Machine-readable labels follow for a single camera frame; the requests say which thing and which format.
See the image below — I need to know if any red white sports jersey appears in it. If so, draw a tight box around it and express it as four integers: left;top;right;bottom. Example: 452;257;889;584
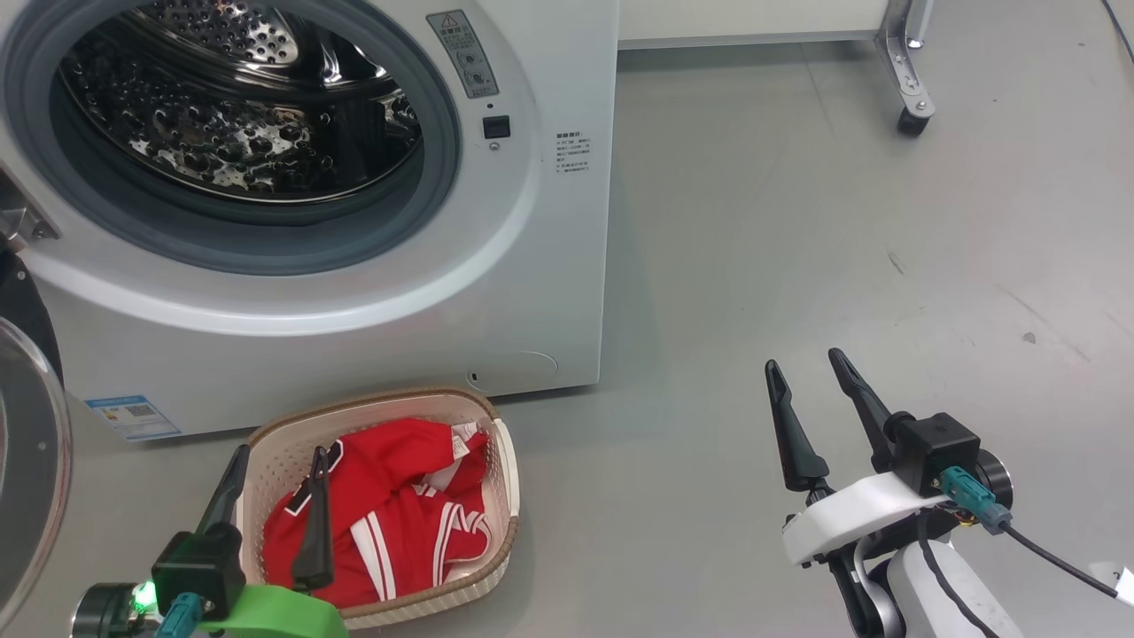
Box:
263;418;493;609

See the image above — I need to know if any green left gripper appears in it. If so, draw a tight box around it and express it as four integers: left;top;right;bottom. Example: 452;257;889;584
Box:
196;443;352;638

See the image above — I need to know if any blue energy label sticker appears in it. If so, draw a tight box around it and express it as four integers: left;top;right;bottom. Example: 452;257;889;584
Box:
84;394;183;442

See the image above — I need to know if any grey warning sticker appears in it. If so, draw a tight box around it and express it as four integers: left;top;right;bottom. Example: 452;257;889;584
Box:
426;10;500;99

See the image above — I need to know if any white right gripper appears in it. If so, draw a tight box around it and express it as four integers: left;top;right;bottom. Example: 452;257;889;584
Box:
765;347;949;569

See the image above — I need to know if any white table with metal leg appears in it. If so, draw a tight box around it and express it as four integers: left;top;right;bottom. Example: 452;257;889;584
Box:
617;0;937;136

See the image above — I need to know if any twisted black right arm cable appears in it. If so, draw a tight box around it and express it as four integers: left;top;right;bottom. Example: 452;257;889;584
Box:
915;514;1002;638

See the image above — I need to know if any perforated steel drum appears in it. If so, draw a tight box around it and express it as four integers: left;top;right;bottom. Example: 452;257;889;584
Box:
58;0;424;203

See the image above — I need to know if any thin black floor cable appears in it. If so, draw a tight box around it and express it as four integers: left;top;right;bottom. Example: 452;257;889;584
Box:
1101;0;1134;67

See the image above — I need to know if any small printed text label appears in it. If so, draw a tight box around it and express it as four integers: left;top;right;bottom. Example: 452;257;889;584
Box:
555;133;593;175

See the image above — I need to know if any left camera cable teal plug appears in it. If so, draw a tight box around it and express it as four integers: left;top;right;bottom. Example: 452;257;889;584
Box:
152;592;209;638

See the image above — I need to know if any white front-load washing machine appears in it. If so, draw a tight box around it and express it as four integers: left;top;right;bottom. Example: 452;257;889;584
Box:
0;0;621;441

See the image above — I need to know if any cream perforated laundry basket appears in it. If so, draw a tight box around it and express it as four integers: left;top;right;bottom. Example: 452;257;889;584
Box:
232;387;521;630

